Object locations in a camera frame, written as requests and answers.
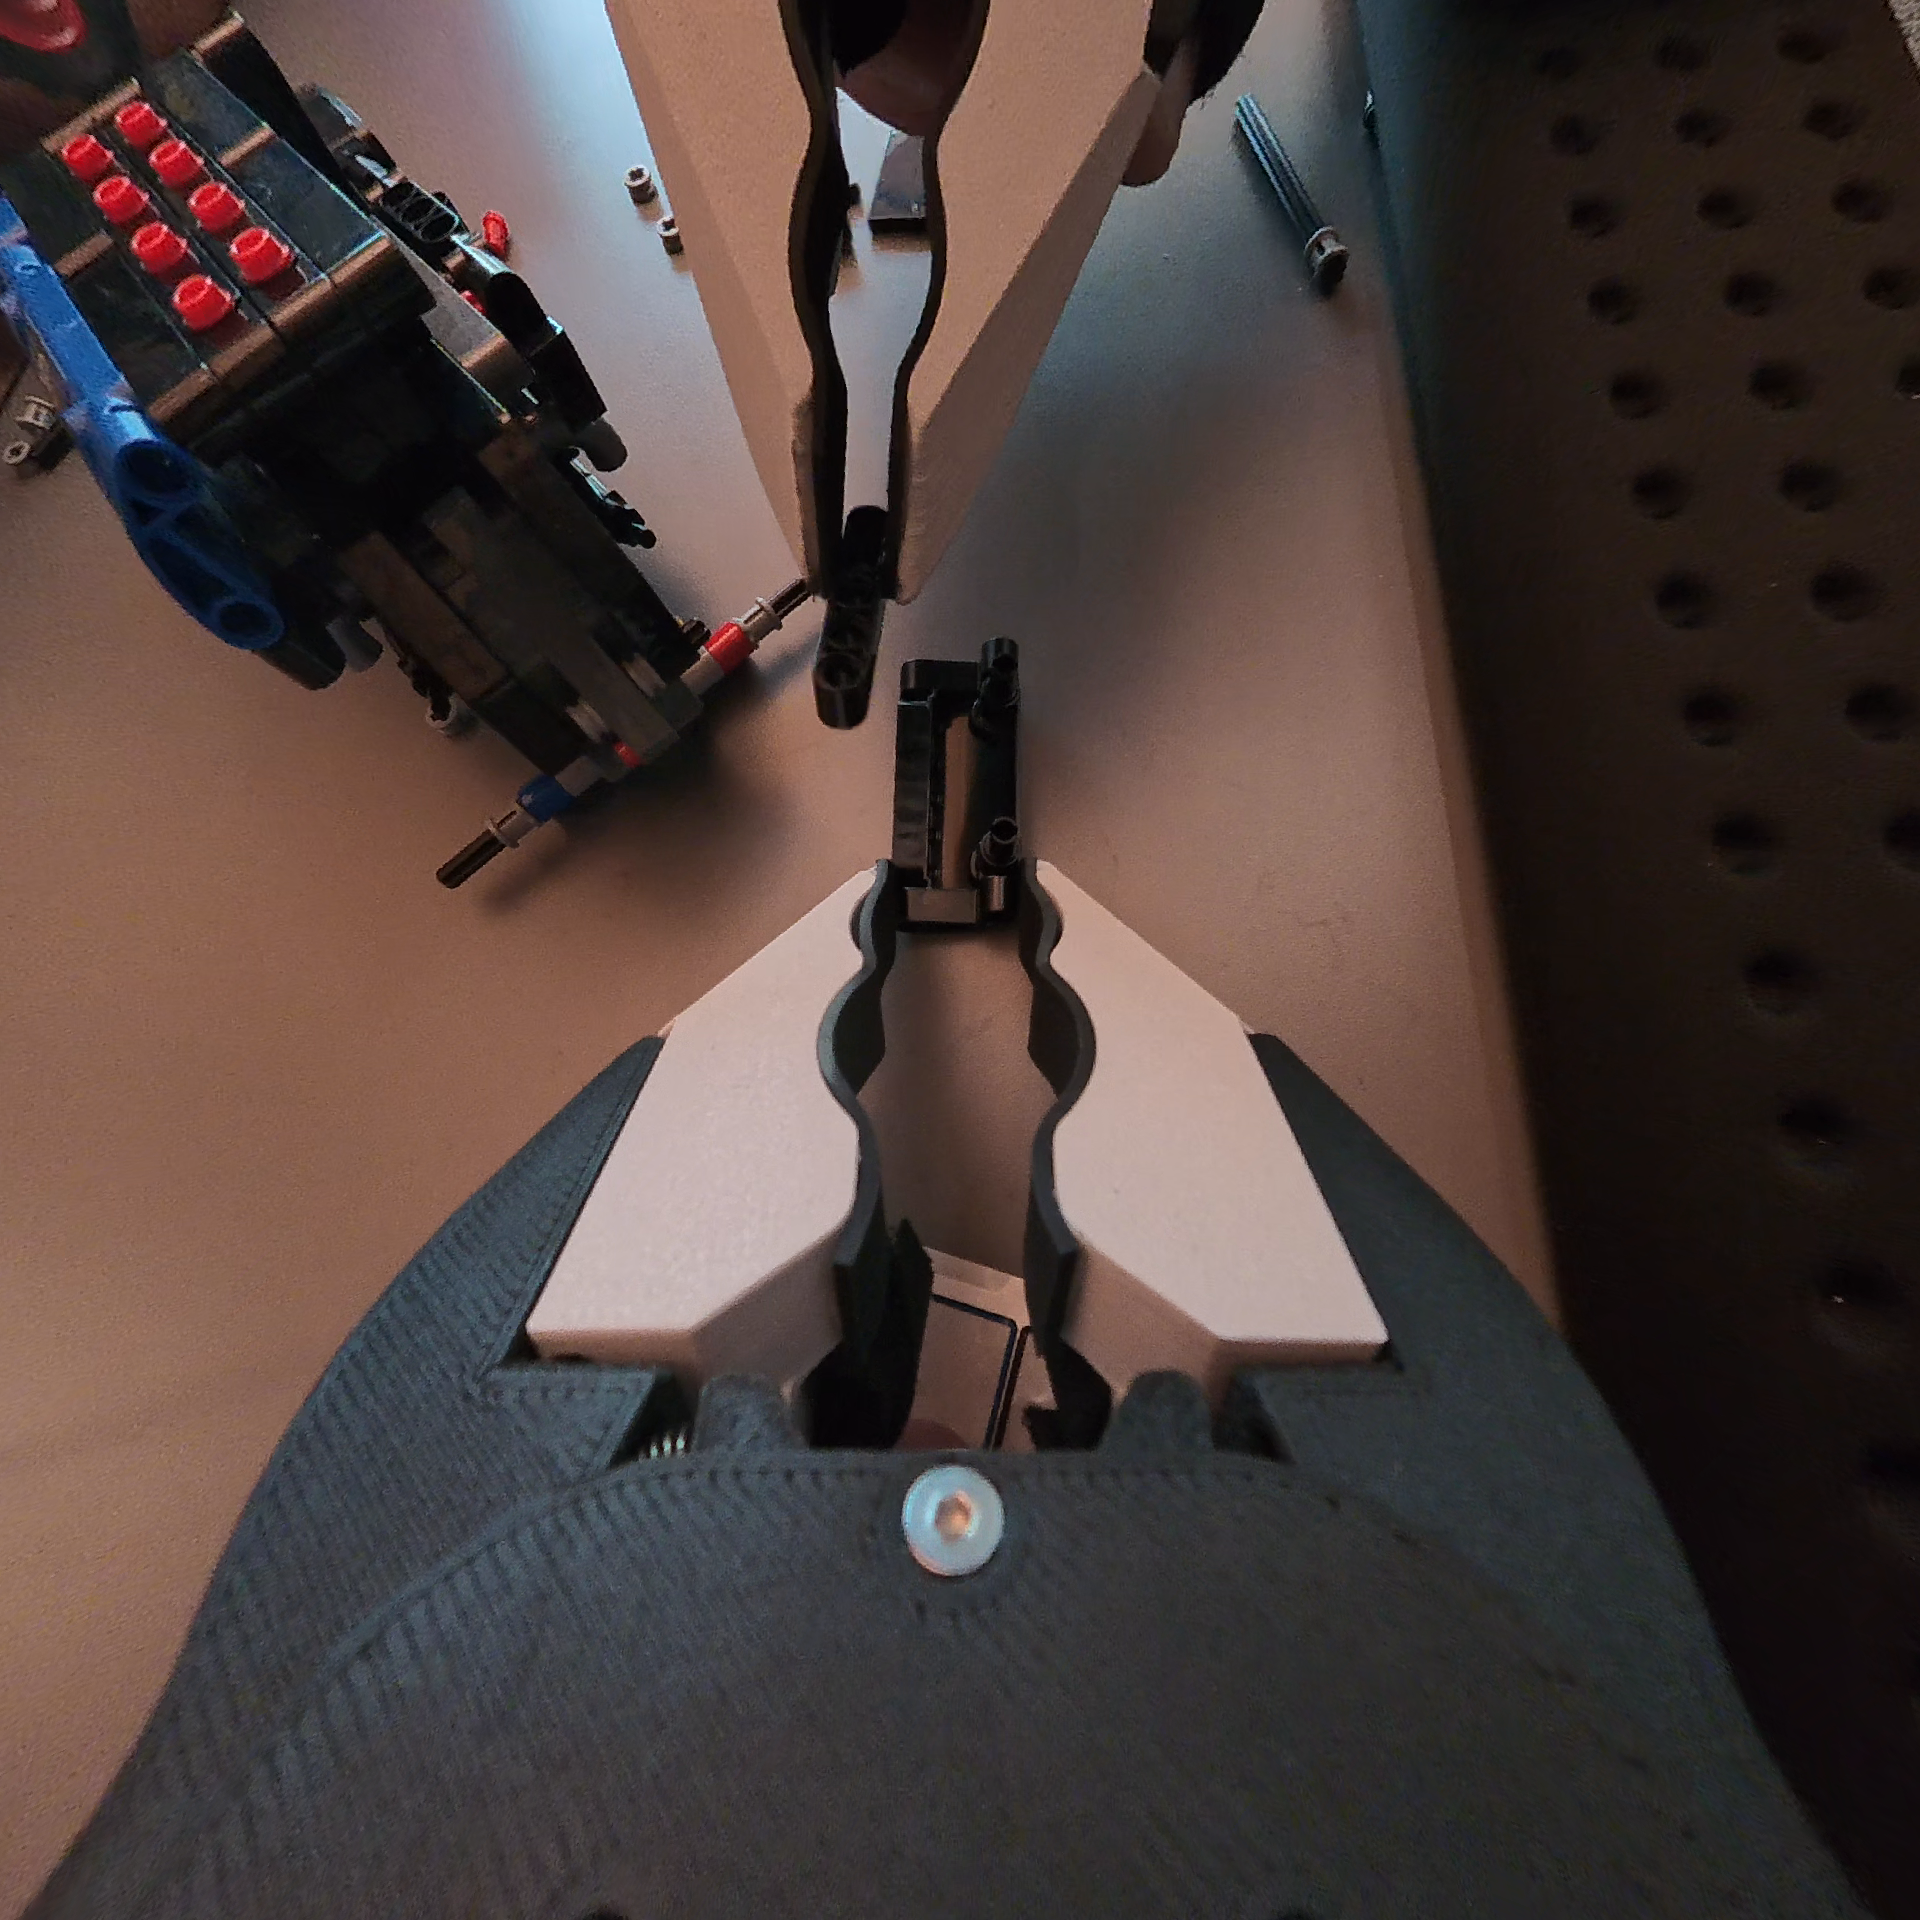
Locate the grey desk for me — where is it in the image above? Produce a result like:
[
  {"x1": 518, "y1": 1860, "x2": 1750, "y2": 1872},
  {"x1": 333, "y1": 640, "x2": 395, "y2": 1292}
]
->
[{"x1": 0, "y1": 0, "x2": 1561, "y2": 1920}]

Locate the dark perforated panel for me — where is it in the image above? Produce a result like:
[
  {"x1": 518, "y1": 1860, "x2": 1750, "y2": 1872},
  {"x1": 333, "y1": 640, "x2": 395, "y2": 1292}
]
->
[{"x1": 1360, "y1": 0, "x2": 1920, "y2": 1920}]

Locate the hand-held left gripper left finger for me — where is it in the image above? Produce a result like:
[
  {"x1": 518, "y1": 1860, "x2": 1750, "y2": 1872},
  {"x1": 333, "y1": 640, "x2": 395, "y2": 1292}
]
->
[{"x1": 526, "y1": 861, "x2": 906, "y2": 1350}]

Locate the flame-printed toy truck model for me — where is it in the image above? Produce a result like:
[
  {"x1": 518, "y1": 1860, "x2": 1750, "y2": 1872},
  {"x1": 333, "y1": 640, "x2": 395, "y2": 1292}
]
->
[{"x1": 0, "y1": 15, "x2": 789, "y2": 890}]

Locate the black toy beam with holes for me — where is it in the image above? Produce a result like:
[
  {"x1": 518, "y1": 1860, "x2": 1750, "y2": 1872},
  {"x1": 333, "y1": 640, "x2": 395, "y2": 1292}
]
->
[{"x1": 813, "y1": 506, "x2": 902, "y2": 731}]

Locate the sticker sheet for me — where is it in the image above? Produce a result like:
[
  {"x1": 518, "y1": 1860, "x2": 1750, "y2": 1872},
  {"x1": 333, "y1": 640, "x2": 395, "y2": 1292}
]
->
[{"x1": 911, "y1": 1243, "x2": 1041, "y2": 1451}]

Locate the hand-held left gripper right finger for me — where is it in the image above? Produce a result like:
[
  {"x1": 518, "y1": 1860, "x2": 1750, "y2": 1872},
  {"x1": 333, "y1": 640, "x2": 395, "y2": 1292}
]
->
[{"x1": 1022, "y1": 860, "x2": 1390, "y2": 1371}]

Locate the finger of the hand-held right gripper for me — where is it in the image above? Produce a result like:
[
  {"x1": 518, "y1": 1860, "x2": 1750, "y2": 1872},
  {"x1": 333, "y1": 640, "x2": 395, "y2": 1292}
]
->
[
  {"x1": 608, "y1": 0, "x2": 843, "y2": 593},
  {"x1": 898, "y1": 0, "x2": 1167, "y2": 603}
]

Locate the short black axle with stop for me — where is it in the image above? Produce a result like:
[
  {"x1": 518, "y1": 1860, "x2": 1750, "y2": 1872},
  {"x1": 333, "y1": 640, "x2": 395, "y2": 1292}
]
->
[{"x1": 1234, "y1": 93, "x2": 1351, "y2": 294}]

